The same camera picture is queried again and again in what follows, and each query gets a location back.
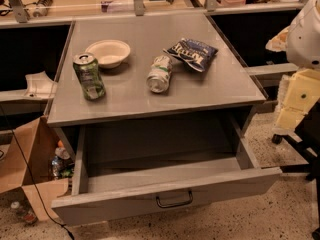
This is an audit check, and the grey top drawer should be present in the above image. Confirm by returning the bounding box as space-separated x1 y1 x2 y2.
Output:
52 111 281 225

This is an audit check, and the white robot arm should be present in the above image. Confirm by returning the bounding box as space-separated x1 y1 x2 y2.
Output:
265 0 320 136

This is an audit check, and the grey drawer cabinet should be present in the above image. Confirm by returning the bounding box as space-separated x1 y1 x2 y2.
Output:
48 13 265 158

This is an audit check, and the black office chair base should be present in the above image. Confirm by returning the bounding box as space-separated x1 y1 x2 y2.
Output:
272 102 320 240

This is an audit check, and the blue chip bag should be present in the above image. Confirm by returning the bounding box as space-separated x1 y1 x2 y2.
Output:
164 38 218 72

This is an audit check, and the lying white green can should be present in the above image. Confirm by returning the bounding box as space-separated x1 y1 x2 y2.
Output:
146 55 172 93

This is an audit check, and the white paper bowl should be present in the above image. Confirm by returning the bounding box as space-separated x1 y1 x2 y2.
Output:
86 40 131 69

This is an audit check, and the upright green soda can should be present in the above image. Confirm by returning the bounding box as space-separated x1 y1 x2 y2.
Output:
73 52 105 100

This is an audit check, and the plastic bottle in box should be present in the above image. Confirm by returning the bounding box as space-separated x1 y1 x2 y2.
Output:
50 141 74 180

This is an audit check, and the white curved plastic part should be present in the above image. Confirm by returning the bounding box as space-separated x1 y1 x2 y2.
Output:
24 71 57 100

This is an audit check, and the brown cardboard box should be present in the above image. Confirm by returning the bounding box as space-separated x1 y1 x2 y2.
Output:
0 117 68 221

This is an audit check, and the plastic bottle on floor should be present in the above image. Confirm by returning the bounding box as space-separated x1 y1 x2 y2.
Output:
11 201 37 225

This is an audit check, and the black top drawer handle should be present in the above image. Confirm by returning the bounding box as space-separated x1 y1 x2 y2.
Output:
155 190 193 209

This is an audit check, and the black floor cable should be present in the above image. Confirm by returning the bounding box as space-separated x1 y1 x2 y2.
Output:
0 105 76 240

